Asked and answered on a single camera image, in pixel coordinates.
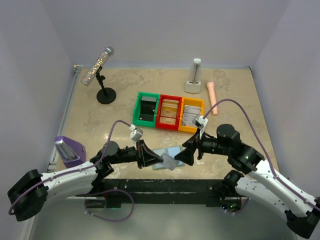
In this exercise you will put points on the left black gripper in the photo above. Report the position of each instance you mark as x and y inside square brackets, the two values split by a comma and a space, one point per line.
[144, 156]

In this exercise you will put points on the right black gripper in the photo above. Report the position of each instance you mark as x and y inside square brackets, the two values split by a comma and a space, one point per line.
[187, 155]

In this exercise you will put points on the teal leather card holder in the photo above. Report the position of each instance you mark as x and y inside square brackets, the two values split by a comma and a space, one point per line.
[172, 151]

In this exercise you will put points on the white VIP credit card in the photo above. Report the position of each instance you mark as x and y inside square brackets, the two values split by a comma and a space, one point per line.
[169, 162]

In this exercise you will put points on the gold credit card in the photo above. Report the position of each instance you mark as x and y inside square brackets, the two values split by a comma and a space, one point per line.
[167, 120]

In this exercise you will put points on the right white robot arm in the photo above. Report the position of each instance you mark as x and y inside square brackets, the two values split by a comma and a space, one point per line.
[252, 176]

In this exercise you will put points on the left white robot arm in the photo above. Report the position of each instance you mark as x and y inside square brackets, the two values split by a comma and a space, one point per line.
[34, 189]

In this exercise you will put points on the white cards stack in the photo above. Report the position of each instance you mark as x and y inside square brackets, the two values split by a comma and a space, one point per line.
[189, 113]

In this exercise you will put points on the gold cards stack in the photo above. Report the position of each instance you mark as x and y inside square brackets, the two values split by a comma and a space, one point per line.
[169, 108]

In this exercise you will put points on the black cards stack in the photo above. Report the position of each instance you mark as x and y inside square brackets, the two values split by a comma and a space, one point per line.
[147, 108]

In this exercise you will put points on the red plastic bin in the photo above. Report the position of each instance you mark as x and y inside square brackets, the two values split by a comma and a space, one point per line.
[164, 126]

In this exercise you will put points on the green plastic bin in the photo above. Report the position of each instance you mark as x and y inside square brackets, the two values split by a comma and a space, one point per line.
[136, 111]

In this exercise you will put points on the yellow plastic bin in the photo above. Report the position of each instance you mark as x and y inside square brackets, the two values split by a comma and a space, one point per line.
[190, 101]

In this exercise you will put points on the white metronome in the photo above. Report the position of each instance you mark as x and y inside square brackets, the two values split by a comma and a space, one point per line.
[193, 83]

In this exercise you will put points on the pink flashlight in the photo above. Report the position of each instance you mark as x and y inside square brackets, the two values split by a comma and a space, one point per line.
[212, 96]

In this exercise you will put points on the black microphone stand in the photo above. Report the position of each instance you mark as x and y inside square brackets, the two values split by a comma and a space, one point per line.
[105, 95]

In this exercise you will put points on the purple block fixture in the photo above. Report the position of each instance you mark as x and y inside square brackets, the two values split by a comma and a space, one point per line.
[72, 152]

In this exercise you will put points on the glitter silver microphone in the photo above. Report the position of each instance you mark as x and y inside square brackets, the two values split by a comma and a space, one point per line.
[98, 64]

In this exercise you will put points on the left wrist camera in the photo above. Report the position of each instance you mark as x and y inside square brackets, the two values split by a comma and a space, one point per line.
[135, 134]

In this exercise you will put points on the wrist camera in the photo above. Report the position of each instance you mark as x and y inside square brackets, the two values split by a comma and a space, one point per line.
[200, 122]
[135, 134]

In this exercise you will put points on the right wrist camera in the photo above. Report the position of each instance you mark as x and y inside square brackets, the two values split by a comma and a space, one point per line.
[200, 122]

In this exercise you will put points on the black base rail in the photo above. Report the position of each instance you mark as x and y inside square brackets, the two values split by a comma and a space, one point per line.
[208, 192]

